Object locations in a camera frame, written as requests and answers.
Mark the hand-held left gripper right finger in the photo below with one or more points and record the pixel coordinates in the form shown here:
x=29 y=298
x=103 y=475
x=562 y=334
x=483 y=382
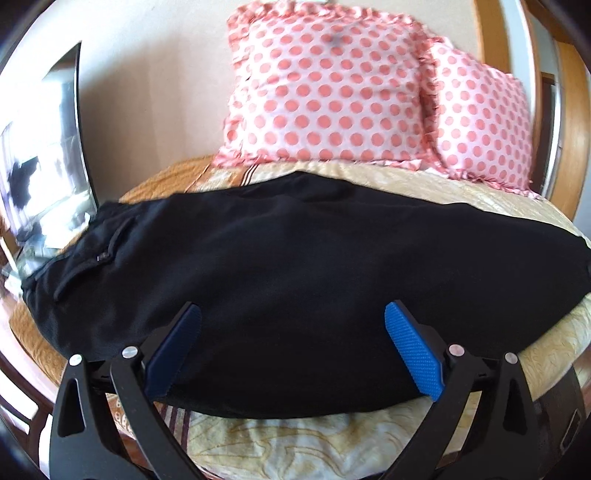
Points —
x=415 y=355

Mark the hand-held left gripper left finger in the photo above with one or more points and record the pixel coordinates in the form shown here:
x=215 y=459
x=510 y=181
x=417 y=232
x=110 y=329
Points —
x=173 y=353

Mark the black pants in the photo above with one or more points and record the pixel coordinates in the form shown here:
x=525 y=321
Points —
x=286 y=286

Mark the yellow patterned bed cover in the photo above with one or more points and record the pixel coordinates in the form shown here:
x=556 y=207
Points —
x=351 y=438

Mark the dark framed mirror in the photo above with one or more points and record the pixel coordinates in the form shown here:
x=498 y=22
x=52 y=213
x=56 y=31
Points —
x=44 y=170

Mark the small pink polka dot pillow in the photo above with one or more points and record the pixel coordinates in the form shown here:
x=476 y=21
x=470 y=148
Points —
x=480 y=120

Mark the wooden headboard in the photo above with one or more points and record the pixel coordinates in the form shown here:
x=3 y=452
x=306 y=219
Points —
x=561 y=134

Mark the large pink polka dot pillow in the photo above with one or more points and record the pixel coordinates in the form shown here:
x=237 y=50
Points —
x=323 y=87

